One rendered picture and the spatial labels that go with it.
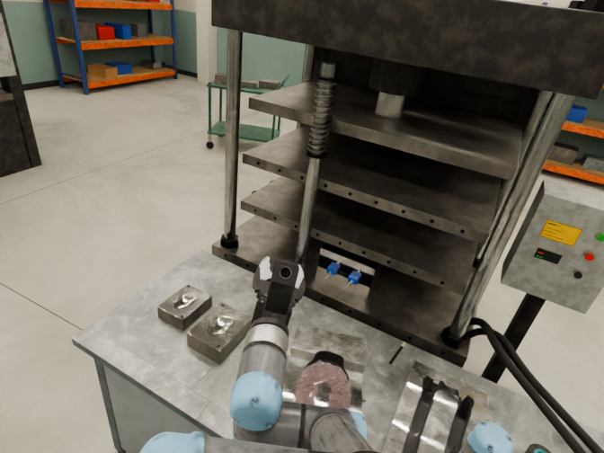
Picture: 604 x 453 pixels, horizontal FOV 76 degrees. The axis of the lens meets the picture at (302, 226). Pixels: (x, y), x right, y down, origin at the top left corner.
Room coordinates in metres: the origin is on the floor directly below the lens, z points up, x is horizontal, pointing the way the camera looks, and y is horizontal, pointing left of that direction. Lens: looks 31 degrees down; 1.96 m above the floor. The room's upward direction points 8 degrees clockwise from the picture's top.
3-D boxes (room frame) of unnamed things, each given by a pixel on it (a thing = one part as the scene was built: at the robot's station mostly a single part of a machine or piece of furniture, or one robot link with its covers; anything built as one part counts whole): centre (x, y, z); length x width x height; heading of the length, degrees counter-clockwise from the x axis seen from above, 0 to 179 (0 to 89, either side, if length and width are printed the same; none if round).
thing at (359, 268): (1.67, -0.32, 0.87); 0.50 x 0.27 x 0.17; 156
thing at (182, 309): (1.14, 0.42, 0.83); 0.17 x 0.13 x 0.06; 156
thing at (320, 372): (0.78, -0.14, 0.90); 0.26 x 0.18 x 0.08; 173
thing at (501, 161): (1.82, -0.34, 1.52); 1.10 x 0.70 x 0.05; 66
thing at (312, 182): (1.53, -0.02, 1.10); 0.05 x 0.05 x 1.30
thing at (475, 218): (1.81, -0.33, 1.27); 1.10 x 0.74 x 0.05; 66
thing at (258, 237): (1.77, -0.31, 0.76); 1.30 x 0.84 x 0.06; 66
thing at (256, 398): (0.39, 0.03, 1.43); 0.11 x 0.08 x 0.09; 0
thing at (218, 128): (5.19, 0.93, 0.50); 0.98 x 0.55 x 1.01; 88
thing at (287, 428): (0.39, 0.01, 1.33); 0.11 x 0.08 x 0.11; 90
